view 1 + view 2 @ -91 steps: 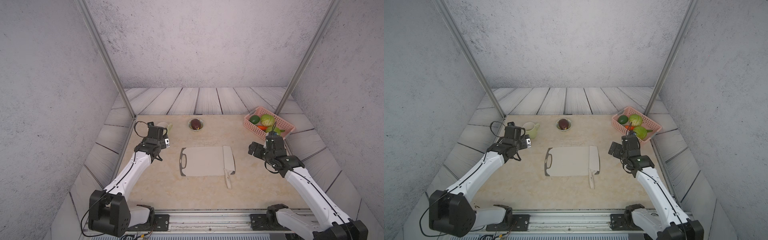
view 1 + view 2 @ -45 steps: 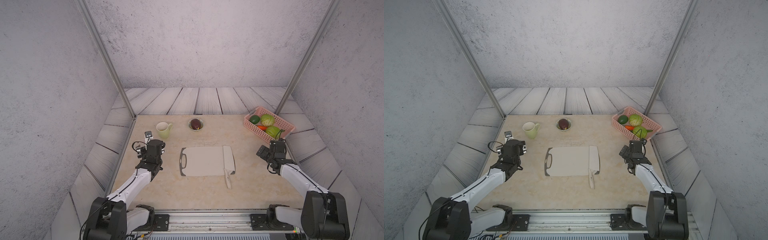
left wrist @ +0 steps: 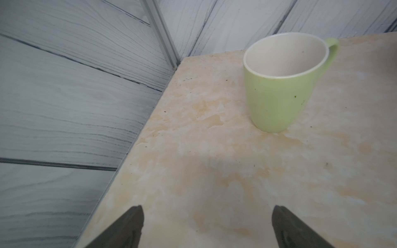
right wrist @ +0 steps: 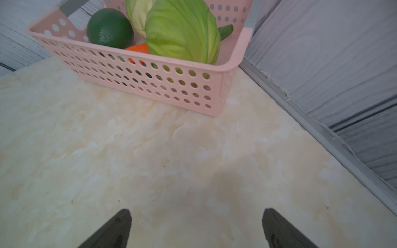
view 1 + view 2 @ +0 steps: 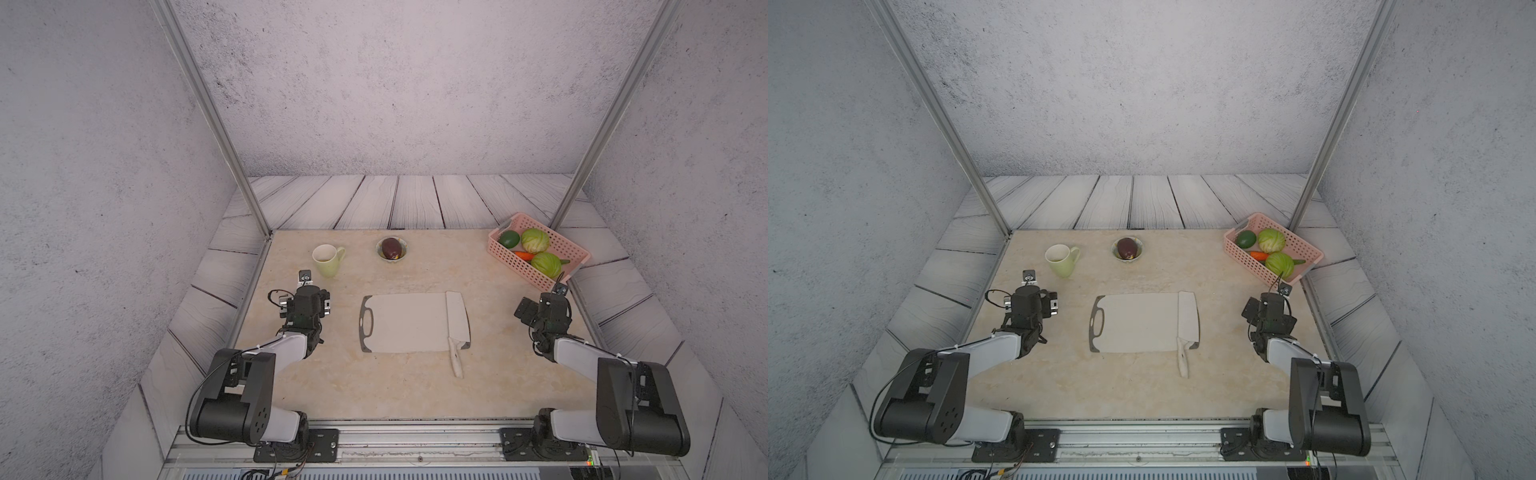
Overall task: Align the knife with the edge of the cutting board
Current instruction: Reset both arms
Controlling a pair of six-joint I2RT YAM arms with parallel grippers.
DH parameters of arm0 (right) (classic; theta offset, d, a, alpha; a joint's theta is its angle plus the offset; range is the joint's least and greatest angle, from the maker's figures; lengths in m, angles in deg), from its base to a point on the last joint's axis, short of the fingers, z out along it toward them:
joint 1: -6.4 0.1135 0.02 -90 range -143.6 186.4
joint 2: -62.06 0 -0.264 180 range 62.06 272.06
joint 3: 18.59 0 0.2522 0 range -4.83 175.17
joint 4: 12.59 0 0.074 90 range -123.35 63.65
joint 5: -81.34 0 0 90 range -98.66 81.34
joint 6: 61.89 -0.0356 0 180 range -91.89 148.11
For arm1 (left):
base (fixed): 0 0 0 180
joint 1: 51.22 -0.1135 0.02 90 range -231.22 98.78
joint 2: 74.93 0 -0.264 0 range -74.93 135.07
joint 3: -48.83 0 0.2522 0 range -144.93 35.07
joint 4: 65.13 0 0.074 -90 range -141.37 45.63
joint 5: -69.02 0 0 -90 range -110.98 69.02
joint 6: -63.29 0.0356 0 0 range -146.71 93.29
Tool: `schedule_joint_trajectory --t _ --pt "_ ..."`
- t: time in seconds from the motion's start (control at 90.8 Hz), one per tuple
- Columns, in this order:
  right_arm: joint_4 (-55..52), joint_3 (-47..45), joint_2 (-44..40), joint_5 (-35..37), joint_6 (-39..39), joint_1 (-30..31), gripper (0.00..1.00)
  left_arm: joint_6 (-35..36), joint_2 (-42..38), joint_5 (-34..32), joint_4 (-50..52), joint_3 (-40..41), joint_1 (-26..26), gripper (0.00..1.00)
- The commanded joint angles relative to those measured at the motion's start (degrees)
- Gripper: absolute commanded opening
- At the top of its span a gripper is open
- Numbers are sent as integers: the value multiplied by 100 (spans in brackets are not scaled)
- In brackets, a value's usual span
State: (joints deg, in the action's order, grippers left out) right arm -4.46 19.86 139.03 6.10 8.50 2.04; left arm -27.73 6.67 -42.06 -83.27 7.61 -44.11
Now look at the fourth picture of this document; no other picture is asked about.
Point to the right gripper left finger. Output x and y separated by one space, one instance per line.
113 234

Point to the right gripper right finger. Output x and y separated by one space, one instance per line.
280 233

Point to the pink plastic basket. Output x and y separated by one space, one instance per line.
198 87

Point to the orange carrot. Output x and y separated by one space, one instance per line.
141 48

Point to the dark green avocado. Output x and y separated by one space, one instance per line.
111 28

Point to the green cucumber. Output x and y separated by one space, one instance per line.
225 31

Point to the lower green cabbage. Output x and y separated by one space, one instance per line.
183 30

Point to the green cabbage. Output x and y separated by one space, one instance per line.
137 11
183 30

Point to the upper green cabbage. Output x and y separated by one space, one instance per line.
137 11

